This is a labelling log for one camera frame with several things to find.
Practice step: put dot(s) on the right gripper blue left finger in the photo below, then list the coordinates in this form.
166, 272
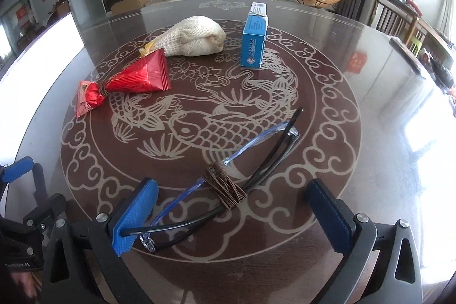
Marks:
67, 277

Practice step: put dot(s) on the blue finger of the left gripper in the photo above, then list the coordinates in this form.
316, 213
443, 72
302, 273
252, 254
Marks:
21, 167

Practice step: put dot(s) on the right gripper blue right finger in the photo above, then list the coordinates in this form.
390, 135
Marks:
396, 275

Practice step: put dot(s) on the red snack packet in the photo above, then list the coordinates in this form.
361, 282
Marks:
147, 75

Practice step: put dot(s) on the black blue glasses bundle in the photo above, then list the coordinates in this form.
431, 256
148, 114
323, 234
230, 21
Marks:
155, 237

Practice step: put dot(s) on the cream knitted pouch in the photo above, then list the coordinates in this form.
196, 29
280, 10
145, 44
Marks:
194, 36

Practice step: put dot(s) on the blue white medicine box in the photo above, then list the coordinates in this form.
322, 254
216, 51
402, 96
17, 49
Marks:
254, 36

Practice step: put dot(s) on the white cardboard sorting box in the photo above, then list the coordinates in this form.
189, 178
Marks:
30, 78

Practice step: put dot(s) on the person left hand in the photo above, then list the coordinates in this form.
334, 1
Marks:
25, 283

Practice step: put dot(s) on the brown cardboard box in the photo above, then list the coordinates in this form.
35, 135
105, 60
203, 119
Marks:
124, 6

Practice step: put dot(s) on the wooden dining chair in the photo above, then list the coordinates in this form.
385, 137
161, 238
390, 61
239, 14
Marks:
394, 18

